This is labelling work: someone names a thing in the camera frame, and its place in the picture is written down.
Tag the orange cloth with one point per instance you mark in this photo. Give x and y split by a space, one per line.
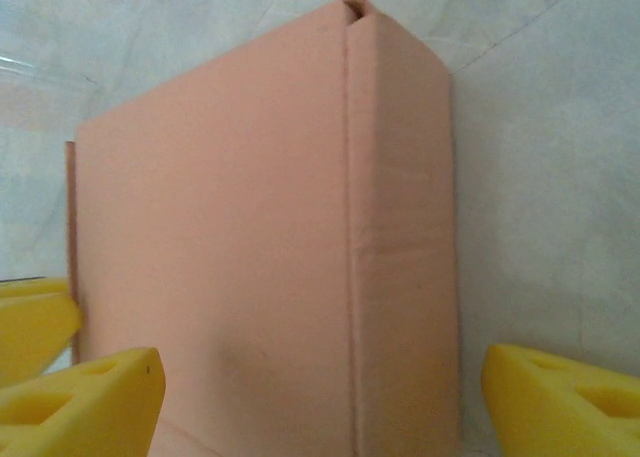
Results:
225 202

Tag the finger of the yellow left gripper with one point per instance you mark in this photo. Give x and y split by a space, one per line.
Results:
30 327

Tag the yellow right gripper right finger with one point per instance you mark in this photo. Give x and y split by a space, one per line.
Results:
560 407

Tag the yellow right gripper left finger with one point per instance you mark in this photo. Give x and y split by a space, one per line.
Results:
100 402

